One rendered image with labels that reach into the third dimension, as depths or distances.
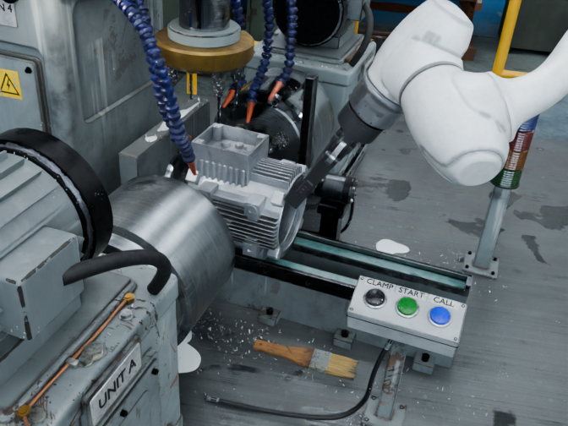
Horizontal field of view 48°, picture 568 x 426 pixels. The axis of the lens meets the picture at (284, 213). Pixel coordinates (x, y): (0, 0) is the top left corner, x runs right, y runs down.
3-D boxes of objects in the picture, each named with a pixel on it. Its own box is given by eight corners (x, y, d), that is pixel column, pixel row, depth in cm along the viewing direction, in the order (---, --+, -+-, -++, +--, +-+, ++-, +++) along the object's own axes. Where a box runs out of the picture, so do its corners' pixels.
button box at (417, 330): (346, 327, 102) (346, 310, 98) (358, 290, 106) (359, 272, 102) (454, 359, 97) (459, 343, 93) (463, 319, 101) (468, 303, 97)
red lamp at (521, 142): (499, 148, 135) (505, 128, 132) (501, 136, 139) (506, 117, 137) (528, 154, 133) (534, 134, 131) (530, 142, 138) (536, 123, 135)
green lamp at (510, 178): (488, 185, 139) (494, 166, 137) (491, 172, 144) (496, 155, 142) (517, 191, 138) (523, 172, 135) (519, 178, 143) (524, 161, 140)
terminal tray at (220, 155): (190, 175, 126) (189, 142, 122) (215, 153, 134) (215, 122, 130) (246, 189, 122) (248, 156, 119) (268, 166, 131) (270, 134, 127)
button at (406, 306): (394, 316, 98) (395, 310, 97) (399, 300, 100) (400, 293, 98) (413, 321, 97) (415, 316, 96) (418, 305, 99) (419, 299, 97)
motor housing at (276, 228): (181, 249, 131) (179, 167, 120) (222, 205, 146) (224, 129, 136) (272, 277, 125) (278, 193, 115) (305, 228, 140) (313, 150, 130)
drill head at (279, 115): (195, 193, 151) (194, 93, 137) (261, 127, 184) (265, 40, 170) (296, 219, 144) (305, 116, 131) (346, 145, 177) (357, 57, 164)
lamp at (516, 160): (494, 166, 137) (499, 148, 135) (496, 155, 142) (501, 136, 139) (523, 172, 135) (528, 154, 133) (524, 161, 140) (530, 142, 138)
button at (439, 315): (427, 325, 97) (428, 319, 95) (431, 308, 98) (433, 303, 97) (446, 331, 96) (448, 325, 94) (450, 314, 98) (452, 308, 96)
